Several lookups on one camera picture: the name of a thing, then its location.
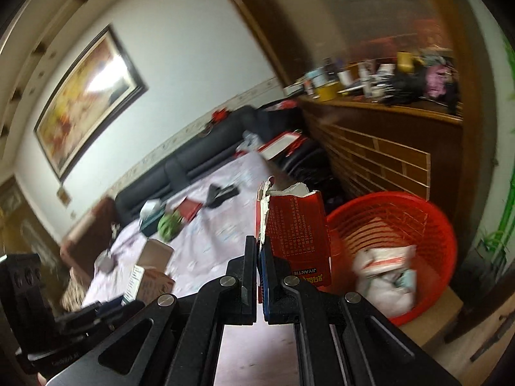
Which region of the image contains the cardboard box under basket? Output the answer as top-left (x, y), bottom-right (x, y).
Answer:
top-left (396, 287), bottom-right (464, 347)

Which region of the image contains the black toy pistol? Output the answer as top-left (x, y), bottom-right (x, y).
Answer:
top-left (205, 183), bottom-right (238, 209)

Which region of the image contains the golden glass door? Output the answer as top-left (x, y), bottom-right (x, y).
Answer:
top-left (0, 176), bottom-right (66, 275)

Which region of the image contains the white cloth with green edge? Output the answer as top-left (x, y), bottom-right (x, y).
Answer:
top-left (354, 274), bottom-right (417, 319)

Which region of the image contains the framed horse painting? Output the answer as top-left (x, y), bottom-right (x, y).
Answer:
top-left (34, 24), bottom-right (149, 184)

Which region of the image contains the red plastic basket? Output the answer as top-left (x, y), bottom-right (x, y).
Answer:
top-left (326, 191), bottom-right (460, 328)

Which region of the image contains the tan cardboard box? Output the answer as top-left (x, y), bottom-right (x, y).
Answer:
top-left (135, 238), bottom-right (177, 302)

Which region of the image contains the pink cloth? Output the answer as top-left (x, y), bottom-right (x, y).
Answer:
top-left (426, 64), bottom-right (455, 97)

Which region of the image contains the white slim box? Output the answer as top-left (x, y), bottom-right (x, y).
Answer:
top-left (122, 264), bottom-right (146, 302)

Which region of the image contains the white wrapper with red stripe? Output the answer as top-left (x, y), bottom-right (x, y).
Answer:
top-left (353, 245), bottom-right (417, 278)

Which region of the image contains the light blue box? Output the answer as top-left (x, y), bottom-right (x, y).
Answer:
top-left (305, 68), bottom-right (327, 89)

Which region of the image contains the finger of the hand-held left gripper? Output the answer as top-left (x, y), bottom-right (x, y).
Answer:
top-left (93, 298), bottom-right (146, 319)
top-left (60, 309), bottom-right (123, 334)

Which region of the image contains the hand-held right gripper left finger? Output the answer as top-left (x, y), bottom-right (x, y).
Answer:
top-left (46, 235), bottom-right (258, 386)

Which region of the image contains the teal tissue box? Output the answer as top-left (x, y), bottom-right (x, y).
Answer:
top-left (138, 200), bottom-right (168, 237)

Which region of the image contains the torn red carton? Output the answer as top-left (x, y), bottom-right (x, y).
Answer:
top-left (255, 176), bottom-right (333, 305)

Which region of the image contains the yellow cup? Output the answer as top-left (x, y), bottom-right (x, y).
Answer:
top-left (396, 51), bottom-right (415, 73)

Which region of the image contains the brown armchair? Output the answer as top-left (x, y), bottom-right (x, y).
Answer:
top-left (60, 197), bottom-right (122, 279)

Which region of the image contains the white mug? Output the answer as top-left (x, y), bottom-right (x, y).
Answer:
top-left (95, 249), bottom-right (116, 272)

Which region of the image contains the green bamboo wall decal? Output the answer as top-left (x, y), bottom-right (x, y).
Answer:
top-left (474, 28), bottom-right (515, 259)

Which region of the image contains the yellow container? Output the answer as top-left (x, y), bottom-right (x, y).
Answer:
top-left (317, 81), bottom-right (341, 103)

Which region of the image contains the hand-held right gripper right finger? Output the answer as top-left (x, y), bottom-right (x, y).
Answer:
top-left (257, 245), bottom-right (463, 386)

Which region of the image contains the white cloth on sofa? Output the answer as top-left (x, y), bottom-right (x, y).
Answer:
top-left (242, 130), bottom-right (262, 150)

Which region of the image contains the black leather sofa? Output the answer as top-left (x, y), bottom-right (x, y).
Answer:
top-left (114, 104), bottom-right (335, 226)

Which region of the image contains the dark red packet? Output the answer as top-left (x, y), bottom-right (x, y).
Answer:
top-left (173, 196), bottom-right (204, 222)

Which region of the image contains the red gift bag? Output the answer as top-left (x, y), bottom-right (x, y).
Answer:
top-left (257, 130), bottom-right (311, 162)

